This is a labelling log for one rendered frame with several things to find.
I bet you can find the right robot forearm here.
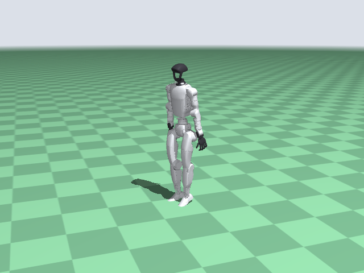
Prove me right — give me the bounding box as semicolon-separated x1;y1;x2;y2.
167;109;174;127

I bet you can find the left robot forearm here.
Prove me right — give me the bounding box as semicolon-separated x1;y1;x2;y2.
193;110;203;136

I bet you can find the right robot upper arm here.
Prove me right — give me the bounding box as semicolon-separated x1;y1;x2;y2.
166;84;172;110

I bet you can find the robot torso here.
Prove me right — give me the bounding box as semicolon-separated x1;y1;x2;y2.
170;81;193;137

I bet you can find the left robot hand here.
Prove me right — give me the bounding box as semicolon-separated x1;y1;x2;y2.
196;132;207;151

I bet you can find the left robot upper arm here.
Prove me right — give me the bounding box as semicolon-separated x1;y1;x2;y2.
186;87;199;117

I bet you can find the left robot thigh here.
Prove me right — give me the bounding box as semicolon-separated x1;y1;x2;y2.
181;129;197;170

